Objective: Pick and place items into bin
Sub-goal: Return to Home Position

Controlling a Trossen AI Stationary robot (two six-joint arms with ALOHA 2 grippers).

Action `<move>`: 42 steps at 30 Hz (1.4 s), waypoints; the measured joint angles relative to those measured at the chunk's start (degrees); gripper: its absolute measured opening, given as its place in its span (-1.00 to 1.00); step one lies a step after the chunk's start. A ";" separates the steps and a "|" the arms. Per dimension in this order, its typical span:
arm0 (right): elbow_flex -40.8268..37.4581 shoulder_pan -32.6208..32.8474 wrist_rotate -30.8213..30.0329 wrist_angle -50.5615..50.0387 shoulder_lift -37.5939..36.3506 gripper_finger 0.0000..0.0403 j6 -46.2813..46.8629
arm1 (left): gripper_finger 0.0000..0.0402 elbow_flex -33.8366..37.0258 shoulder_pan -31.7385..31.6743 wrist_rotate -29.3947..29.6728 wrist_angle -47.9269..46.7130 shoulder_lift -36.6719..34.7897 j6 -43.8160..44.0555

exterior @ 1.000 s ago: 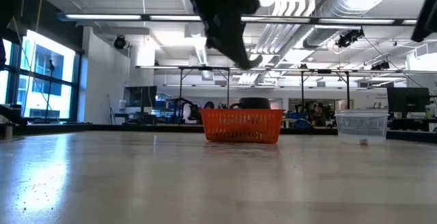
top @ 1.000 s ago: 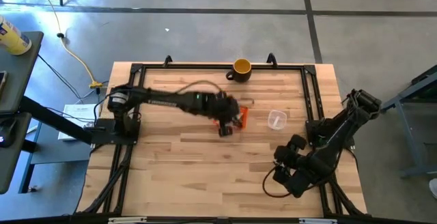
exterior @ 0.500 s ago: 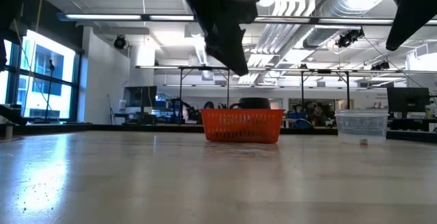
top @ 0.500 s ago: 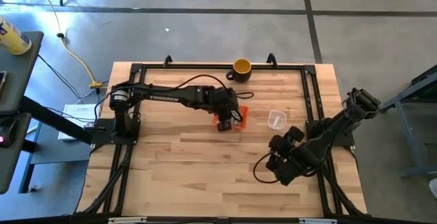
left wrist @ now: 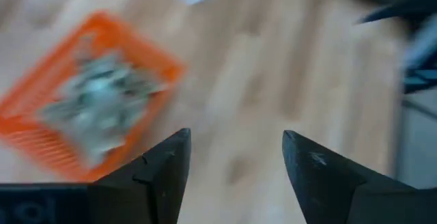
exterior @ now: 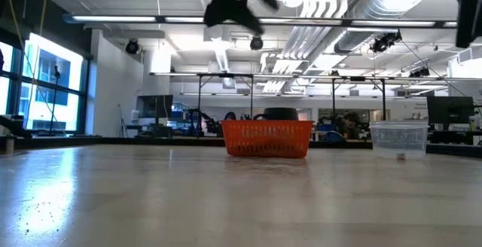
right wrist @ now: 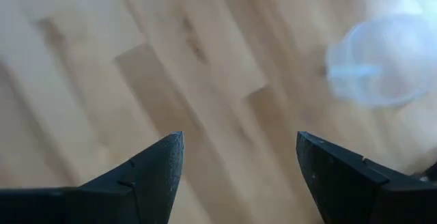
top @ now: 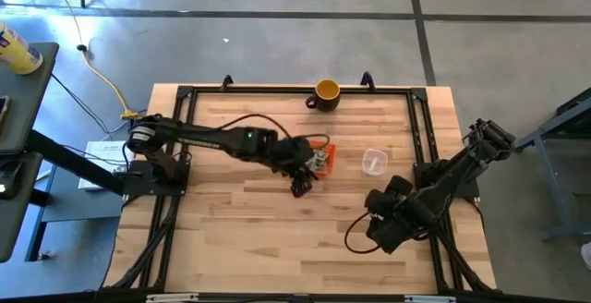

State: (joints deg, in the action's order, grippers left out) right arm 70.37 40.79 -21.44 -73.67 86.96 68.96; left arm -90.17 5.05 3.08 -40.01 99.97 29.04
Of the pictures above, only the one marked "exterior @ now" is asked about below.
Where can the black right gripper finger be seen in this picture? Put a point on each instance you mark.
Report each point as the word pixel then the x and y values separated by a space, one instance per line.
pixel 468 21

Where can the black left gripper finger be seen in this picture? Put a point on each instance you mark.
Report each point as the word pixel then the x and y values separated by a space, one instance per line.
pixel 220 11
pixel 246 15

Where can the black background robot arm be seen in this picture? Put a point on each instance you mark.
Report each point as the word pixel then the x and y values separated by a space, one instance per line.
pixel 205 121

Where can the black round spotlight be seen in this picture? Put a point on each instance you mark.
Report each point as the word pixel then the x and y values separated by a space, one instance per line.
pixel 132 46
pixel 256 43

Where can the black computer monitor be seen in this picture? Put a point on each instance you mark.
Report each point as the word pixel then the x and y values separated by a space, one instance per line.
pixel 155 106
pixel 450 110

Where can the black round background object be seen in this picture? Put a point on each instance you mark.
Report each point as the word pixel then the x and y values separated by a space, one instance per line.
pixel 280 113

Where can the overhead LED light bar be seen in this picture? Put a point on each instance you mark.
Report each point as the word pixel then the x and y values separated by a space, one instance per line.
pixel 113 19

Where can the orange slotted plastic basket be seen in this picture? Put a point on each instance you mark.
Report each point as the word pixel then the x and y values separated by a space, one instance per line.
pixel 267 138

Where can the clear plastic container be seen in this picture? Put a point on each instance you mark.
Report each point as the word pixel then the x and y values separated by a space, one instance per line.
pixel 399 138

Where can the blue chair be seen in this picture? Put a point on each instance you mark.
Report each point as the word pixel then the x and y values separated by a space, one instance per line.
pixel 335 136

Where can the person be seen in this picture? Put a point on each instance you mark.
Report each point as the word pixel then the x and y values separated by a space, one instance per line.
pixel 351 124

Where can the large window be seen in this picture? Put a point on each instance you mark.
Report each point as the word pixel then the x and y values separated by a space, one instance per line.
pixel 52 85

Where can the black thin floor stand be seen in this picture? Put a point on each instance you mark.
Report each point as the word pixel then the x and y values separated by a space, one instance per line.
pixel 55 100

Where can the black angled background object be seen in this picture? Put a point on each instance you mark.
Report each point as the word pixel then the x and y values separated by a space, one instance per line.
pixel 15 125

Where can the small grey cup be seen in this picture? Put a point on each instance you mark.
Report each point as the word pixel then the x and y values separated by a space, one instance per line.
pixel 9 144

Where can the black background rig frame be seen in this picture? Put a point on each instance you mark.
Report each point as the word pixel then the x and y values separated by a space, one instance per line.
pixel 251 96

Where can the black ceiling-mounted camera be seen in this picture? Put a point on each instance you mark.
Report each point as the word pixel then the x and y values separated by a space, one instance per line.
pixel 384 43

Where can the silver ventilation duct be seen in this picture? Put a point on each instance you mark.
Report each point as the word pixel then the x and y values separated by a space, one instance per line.
pixel 376 6

